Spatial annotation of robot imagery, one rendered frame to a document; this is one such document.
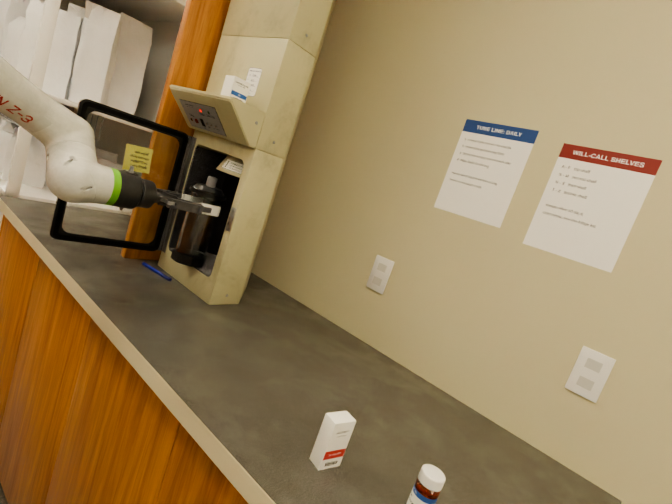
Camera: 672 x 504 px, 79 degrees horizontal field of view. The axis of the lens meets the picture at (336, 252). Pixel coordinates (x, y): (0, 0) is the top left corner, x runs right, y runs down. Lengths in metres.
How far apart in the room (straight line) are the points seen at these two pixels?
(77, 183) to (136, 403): 0.50
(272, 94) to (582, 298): 0.95
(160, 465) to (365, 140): 1.12
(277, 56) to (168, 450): 0.98
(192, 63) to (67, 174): 0.59
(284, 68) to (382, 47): 0.49
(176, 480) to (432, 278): 0.83
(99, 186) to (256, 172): 0.39
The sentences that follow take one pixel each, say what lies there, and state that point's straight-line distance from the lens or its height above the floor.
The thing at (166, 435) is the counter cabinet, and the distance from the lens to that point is 0.93.
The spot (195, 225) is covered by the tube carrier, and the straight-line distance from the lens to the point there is 1.25.
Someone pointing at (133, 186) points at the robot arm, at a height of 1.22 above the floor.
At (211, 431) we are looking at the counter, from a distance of 0.76.
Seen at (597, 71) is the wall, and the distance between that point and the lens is 1.28.
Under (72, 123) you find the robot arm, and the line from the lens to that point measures 1.16.
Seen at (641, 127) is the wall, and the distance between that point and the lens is 1.22.
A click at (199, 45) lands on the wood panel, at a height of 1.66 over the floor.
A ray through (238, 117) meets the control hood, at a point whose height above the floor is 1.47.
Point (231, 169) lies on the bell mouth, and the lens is 1.27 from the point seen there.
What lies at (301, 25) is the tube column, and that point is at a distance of 1.25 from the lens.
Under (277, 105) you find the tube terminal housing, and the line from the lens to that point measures 1.20.
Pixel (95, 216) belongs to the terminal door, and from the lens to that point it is 1.38.
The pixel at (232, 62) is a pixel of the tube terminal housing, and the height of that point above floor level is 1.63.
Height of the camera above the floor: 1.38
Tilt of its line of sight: 9 degrees down
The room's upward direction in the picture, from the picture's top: 19 degrees clockwise
